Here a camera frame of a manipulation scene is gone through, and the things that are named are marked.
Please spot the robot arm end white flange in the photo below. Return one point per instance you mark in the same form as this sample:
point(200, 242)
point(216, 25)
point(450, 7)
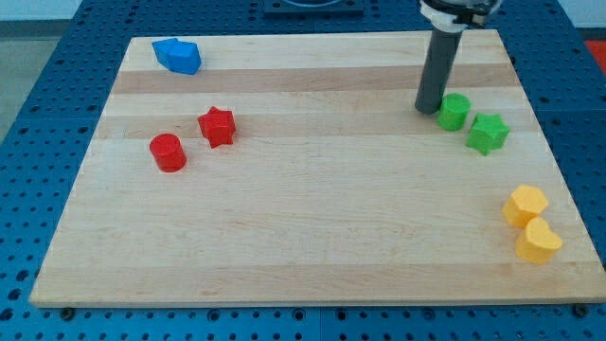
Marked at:
point(453, 16)

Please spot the red star block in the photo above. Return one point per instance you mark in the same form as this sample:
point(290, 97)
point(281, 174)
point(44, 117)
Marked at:
point(217, 126)

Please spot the green star block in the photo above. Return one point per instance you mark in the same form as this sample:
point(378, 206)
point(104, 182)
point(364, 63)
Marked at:
point(487, 133)

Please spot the wooden board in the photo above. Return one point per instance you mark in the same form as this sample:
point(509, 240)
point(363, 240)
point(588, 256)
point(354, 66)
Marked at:
point(336, 190)

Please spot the red cylinder block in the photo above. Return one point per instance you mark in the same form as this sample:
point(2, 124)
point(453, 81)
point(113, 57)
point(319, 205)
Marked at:
point(168, 152)

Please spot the green cylinder block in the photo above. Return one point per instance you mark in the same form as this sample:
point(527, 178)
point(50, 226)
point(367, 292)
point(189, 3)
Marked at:
point(453, 112)

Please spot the blue pentagon block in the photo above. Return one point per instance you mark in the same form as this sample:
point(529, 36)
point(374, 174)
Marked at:
point(184, 58)

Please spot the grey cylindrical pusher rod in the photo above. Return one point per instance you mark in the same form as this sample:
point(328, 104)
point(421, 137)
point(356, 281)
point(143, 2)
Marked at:
point(436, 71)

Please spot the blue cube block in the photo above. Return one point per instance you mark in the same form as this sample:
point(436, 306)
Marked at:
point(162, 49)

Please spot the yellow hexagon block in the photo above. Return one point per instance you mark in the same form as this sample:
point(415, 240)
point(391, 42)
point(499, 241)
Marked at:
point(524, 204)

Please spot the yellow heart block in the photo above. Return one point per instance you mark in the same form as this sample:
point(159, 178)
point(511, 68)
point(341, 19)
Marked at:
point(537, 243)

